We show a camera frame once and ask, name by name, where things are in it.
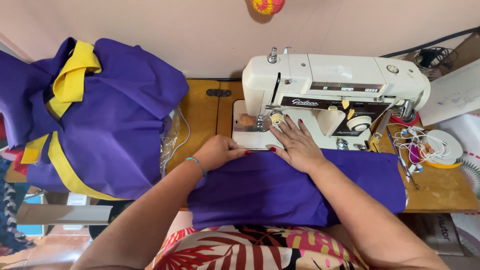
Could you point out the person's left hand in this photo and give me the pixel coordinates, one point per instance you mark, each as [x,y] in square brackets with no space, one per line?
[215,152]

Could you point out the person's right hand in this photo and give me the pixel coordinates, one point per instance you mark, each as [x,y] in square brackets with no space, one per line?
[300,150]

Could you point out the purple fabric piece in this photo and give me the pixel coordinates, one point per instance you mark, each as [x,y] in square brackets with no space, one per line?
[262,191]

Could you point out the clear plastic bag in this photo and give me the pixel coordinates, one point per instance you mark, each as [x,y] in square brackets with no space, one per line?
[170,138]

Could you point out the black table hinge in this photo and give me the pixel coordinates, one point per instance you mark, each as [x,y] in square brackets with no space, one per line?
[218,92]

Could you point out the cream sewing machine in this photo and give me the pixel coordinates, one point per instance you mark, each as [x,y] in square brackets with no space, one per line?
[337,80]

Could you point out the heap of purple fabric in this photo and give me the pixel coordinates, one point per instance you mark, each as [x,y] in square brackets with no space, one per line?
[120,123]

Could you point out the thin seam ripper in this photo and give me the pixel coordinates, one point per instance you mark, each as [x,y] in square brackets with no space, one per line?
[403,163]

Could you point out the floral patterned dress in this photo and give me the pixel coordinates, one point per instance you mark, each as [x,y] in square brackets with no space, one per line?
[255,249]

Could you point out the magenta thread bobbin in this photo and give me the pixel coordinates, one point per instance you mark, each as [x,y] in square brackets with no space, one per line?
[414,153]

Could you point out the black round stool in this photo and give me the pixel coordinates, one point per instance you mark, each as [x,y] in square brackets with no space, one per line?
[108,219]

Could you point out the pink yellow crochet ball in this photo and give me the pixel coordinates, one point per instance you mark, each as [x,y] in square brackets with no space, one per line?
[267,5]

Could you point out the yellow fabric band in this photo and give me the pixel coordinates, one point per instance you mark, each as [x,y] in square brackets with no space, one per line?
[73,80]

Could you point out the white paper sheet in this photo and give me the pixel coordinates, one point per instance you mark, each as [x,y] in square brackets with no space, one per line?
[453,93]

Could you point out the white board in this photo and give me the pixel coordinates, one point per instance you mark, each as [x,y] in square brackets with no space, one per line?
[63,214]

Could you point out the white patterned cloth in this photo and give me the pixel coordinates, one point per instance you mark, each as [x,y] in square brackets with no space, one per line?
[467,150]

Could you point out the blue crochet rug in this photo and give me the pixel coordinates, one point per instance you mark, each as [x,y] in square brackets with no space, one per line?
[11,213]

